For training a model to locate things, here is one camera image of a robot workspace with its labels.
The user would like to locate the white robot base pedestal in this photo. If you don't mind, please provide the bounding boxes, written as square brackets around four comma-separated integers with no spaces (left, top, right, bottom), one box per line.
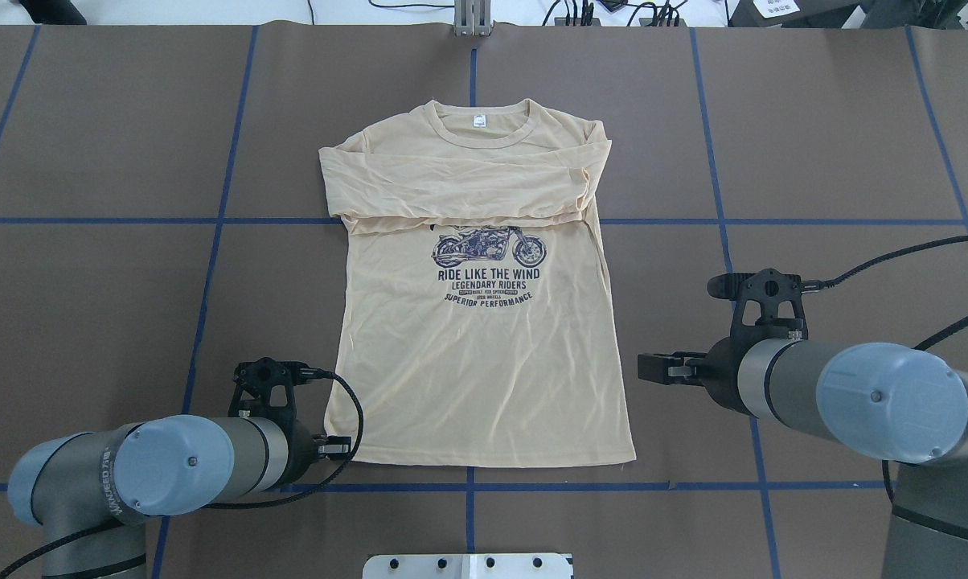
[362,552,575,578]

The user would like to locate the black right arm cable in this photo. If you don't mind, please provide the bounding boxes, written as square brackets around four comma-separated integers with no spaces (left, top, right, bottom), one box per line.
[802,233,968,483]

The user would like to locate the cream long-sleeve printed shirt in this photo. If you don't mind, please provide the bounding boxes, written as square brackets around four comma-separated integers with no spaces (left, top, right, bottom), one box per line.
[318,99,636,469]

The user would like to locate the brown table cover mat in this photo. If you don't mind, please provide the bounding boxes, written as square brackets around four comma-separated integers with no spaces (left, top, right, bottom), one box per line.
[0,22,968,578]

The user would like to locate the aluminium frame post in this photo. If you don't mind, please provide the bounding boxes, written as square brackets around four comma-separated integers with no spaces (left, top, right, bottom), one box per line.
[453,0,494,38]

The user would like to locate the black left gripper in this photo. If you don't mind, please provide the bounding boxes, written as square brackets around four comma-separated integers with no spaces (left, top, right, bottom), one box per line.
[288,422,352,483]

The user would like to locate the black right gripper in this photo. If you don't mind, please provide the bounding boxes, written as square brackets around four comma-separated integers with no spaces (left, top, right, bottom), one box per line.
[638,337,752,415]

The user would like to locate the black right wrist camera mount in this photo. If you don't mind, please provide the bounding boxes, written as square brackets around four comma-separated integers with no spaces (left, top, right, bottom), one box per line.
[706,269,826,345]

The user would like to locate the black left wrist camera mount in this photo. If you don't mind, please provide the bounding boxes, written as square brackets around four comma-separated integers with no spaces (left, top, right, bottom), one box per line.
[228,358,333,429]

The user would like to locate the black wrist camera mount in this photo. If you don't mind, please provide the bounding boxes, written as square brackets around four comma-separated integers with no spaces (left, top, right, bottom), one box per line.
[706,269,826,345]
[228,358,333,429]

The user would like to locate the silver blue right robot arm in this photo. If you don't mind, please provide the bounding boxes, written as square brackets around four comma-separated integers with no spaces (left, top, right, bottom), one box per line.
[636,339,968,578]

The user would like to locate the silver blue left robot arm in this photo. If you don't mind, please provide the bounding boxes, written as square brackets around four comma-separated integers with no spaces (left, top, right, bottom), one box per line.
[0,414,360,578]

